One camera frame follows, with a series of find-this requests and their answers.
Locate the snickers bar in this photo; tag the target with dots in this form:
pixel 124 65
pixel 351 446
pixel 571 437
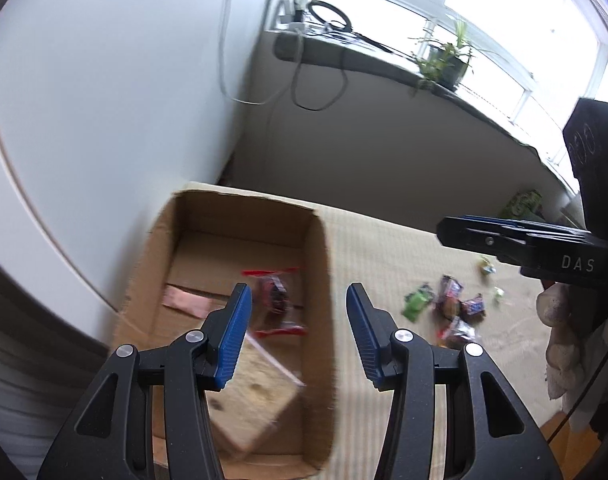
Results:
pixel 448 301
pixel 473 309

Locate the white wardrobe cabinet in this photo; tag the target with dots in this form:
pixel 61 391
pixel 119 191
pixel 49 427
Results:
pixel 108 106

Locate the white window frame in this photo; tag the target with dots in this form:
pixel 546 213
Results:
pixel 529 61

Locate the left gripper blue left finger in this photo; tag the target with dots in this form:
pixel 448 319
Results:
pixel 108 435

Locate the grey windowsill cover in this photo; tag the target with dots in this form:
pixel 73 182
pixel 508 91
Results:
pixel 346 52

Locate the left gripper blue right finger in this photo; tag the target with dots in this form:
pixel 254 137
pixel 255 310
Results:
pixel 490 433

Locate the green patterned bag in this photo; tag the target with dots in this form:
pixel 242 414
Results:
pixel 524 205

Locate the white power strip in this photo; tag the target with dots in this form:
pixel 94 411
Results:
pixel 291 16

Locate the green snack packet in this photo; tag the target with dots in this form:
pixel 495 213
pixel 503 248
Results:
pixel 416 302

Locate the brown cardboard box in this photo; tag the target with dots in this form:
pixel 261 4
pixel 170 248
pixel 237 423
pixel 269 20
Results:
pixel 206 240

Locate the green lid jelly cup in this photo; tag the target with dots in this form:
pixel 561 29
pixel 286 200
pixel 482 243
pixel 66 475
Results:
pixel 485 266

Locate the bread sandwich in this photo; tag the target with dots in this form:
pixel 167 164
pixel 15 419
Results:
pixel 248 410

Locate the small green candy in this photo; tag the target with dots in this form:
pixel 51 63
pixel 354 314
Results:
pixel 497 296

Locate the red clear snack bag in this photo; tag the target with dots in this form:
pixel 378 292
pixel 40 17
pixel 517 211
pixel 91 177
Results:
pixel 274 295

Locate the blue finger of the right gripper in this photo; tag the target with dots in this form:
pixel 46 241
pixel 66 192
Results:
pixel 510 244
pixel 526 224

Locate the gloved right hand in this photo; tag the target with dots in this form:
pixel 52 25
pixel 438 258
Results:
pixel 577 353

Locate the potted spider plant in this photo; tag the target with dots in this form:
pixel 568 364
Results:
pixel 446 62

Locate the black ring light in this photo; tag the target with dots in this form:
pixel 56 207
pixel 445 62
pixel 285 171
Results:
pixel 340 23

